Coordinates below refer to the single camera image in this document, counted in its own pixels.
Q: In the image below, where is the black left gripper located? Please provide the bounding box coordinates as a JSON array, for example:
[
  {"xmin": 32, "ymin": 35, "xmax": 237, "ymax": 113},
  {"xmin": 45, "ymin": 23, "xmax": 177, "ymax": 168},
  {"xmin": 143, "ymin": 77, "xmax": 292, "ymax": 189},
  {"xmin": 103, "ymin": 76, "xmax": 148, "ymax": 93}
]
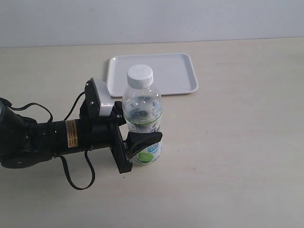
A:
[{"xmin": 79, "ymin": 101, "xmax": 162, "ymax": 174}]

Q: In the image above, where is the clear plastic drink bottle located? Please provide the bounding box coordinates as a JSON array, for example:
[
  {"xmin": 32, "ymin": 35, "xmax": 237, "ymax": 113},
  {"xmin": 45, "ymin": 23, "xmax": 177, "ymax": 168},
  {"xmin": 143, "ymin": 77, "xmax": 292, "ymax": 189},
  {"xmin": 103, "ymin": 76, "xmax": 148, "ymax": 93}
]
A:
[{"xmin": 122, "ymin": 85, "xmax": 162, "ymax": 165}]

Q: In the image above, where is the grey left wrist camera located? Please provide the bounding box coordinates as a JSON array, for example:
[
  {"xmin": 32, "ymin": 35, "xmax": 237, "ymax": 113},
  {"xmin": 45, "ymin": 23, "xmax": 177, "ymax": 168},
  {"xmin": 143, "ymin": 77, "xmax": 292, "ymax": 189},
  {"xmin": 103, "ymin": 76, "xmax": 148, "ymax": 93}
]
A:
[{"xmin": 85, "ymin": 78, "xmax": 114, "ymax": 119}]

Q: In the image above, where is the white plastic tray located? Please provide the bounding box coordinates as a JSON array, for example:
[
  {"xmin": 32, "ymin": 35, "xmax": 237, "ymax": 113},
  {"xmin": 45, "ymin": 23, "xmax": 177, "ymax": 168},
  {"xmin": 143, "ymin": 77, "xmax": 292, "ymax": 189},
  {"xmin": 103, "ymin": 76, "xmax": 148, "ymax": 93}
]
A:
[{"xmin": 106, "ymin": 53, "xmax": 199, "ymax": 97}]

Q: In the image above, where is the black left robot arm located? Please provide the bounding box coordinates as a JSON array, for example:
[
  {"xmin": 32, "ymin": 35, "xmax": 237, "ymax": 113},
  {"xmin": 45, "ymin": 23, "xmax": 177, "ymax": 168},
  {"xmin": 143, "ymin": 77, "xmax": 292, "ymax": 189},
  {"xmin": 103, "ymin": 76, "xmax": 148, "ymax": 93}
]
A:
[{"xmin": 0, "ymin": 98, "xmax": 162, "ymax": 173}]

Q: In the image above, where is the white bottle cap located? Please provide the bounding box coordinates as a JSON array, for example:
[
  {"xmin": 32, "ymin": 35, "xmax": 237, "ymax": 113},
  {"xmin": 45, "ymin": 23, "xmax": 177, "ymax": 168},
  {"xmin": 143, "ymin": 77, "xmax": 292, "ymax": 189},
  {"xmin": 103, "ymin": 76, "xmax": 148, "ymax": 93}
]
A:
[{"xmin": 127, "ymin": 65, "xmax": 153, "ymax": 89}]

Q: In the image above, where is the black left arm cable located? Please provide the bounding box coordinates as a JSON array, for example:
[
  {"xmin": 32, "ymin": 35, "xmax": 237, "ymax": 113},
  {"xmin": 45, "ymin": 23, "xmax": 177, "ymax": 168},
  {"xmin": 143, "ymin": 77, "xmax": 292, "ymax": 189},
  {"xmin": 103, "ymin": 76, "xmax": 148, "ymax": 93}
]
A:
[{"xmin": 0, "ymin": 92, "xmax": 96, "ymax": 190}]

